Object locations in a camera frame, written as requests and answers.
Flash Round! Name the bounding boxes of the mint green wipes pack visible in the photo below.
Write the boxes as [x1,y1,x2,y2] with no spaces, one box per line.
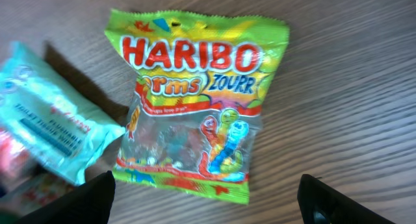
[1,42,125,185]

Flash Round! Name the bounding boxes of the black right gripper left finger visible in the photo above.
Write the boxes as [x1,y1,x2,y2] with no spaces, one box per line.
[16,171,116,224]

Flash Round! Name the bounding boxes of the Haribo gummy worms bag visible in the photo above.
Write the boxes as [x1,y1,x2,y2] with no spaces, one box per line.
[105,10,290,205]

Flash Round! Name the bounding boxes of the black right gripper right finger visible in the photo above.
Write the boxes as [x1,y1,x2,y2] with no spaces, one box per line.
[297,174,393,224]

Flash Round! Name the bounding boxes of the red white small carton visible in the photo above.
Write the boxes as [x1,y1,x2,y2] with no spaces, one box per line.
[1,129,74,218]

